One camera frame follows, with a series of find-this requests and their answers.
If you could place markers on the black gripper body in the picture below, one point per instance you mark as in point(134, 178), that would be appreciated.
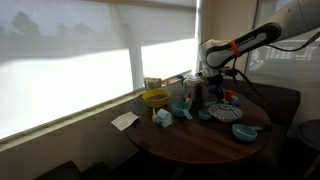
point(214, 84)

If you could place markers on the white paper note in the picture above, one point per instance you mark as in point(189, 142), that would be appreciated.
point(124, 121)

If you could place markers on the small teal measuring cup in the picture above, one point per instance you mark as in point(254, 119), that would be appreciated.
point(204, 114)

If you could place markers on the white number letter cube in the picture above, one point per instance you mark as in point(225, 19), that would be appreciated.
point(234, 98)

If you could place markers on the blue cylinder block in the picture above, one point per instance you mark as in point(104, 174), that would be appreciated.
point(235, 103)

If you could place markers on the light blue white box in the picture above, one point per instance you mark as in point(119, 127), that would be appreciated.
point(164, 118)

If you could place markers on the blue patterned paper plate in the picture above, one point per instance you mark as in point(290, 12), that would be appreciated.
point(225, 112)

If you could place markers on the medium teal measuring cup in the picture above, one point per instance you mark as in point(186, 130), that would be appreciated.
point(181, 109)

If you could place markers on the large teal measuring cup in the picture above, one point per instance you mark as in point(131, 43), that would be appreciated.
point(245, 133)

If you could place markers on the patterned paper cup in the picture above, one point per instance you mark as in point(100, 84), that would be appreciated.
point(152, 83)

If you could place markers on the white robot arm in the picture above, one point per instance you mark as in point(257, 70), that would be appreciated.
point(293, 19)

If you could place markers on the clear jar of rice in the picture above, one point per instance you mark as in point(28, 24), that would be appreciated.
point(192, 88)

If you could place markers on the yellow bowl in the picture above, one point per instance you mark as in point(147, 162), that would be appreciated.
point(156, 98)

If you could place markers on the red block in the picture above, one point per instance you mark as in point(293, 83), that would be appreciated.
point(229, 94)

